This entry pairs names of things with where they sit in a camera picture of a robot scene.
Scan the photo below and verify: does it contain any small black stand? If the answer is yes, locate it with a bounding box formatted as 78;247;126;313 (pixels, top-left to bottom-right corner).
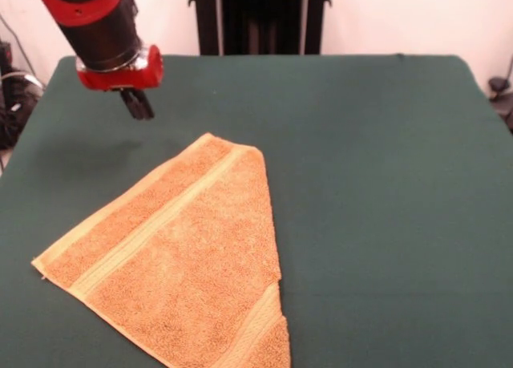
487;77;513;135

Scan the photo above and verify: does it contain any orange terry towel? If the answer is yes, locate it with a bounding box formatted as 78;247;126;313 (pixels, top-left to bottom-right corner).
30;132;292;368

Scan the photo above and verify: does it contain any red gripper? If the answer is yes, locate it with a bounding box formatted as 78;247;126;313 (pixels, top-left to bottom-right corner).
75;44;164;122

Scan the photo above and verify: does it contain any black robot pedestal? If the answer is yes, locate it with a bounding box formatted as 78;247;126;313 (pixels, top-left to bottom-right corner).
187;0;333;56

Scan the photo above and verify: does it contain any dark green table cloth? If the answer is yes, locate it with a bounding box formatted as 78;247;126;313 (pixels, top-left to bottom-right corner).
0;54;513;368

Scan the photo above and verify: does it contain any black equipment with cables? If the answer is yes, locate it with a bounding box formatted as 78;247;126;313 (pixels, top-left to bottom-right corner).
0;41;45;149

